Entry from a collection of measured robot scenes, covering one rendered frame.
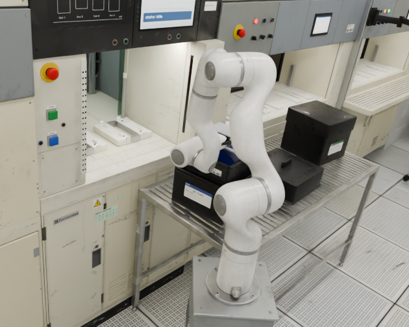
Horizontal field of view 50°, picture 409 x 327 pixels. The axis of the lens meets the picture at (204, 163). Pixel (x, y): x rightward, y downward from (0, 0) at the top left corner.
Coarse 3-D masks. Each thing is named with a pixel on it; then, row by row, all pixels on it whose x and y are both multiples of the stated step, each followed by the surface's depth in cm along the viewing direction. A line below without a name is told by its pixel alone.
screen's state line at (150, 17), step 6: (156, 12) 168; (162, 12) 170; (168, 12) 172; (174, 12) 174; (180, 12) 176; (186, 12) 179; (144, 18) 164; (150, 18) 166; (156, 18) 169; (162, 18) 171; (168, 18) 173; (174, 18) 175; (180, 18) 178; (186, 18) 180
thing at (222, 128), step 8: (216, 128) 182; (224, 128) 183; (232, 152) 183; (240, 160) 181; (184, 168) 188; (192, 168) 186; (216, 168) 179; (224, 168) 176; (232, 168) 175; (240, 168) 184; (248, 168) 191; (200, 176) 185; (208, 176) 182; (216, 176) 180; (224, 176) 178; (232, 176) 181; (240, 176) 188; (216, 184) 181; (224, 184) 179
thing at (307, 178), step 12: (276, 156) 224; (288, 156) 226; (276, 168) 213; (288, 168) 214; (300, 168) 216; (312, 168) 218; (288, 180) 204; (300, 180) 205; (312, 180) 212; (288, 192) 203; (300, 192) 206
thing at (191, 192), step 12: (180, 168) 192; (180, 180) 188; (192, 180) 184; (204, 180) 180; (180, 192) 190; (192, 192) 186; (204, 192) 182; (180, 204) 192; (192, 204) 188; (204, 204) 184; (204, 216) 186; (216, 216) 183
